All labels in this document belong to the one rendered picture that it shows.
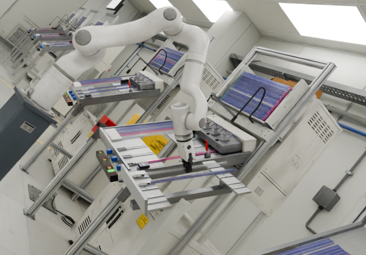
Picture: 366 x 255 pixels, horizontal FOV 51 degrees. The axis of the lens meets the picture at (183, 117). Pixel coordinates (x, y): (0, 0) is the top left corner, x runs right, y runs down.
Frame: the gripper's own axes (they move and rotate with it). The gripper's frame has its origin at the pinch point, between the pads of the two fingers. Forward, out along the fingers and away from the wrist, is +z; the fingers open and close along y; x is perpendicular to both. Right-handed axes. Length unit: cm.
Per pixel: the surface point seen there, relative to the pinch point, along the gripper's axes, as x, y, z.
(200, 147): -23.5, 36.1, 10.9
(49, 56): 10, 632, 41
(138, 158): 14.3, 34.0, 5.2
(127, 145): 15, 54, 5
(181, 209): 10.7, -14.0, 11.2
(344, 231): -37, -60, 12
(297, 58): -99, 41, -27
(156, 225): 22.5, -11.8, 16.2
